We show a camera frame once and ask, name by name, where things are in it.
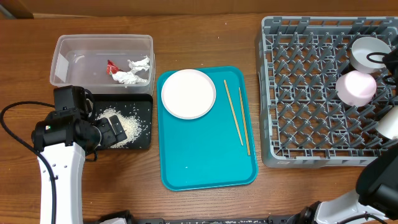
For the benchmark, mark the medium white bowl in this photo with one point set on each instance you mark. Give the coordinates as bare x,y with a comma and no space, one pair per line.
355,88

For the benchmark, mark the teal serving tray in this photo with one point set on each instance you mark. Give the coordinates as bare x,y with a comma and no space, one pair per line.
206,152

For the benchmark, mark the grey dishwasher rack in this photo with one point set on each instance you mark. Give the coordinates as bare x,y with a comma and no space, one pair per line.
303,123

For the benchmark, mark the small white cup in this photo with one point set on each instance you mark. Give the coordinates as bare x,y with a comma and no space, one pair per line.
388,124

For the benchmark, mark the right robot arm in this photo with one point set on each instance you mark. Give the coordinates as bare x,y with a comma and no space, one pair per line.
375,195

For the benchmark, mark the black plastic tray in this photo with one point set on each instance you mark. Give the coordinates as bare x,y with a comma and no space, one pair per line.
143,102

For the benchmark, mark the white napkin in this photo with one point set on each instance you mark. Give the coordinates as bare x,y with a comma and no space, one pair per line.
131,77

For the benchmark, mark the grey bowl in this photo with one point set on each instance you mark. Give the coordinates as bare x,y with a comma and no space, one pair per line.
367,53

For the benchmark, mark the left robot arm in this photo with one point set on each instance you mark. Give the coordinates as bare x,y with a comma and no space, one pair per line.
63,140

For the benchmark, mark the clear plastic bin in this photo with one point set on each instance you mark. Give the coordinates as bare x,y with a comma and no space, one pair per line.
82,60

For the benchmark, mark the large white plate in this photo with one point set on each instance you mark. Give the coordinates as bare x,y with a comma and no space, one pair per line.
188,94

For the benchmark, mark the white rice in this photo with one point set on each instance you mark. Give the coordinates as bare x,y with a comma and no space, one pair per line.
137,129

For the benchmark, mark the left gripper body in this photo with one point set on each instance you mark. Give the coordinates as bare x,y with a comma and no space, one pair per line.
108,136

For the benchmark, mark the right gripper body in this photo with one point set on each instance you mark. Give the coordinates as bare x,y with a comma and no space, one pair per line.
393,61

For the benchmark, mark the red snack wrapper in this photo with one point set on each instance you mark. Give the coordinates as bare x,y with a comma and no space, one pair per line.
112,68

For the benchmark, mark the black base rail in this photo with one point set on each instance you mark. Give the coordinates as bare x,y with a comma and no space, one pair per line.
127,217

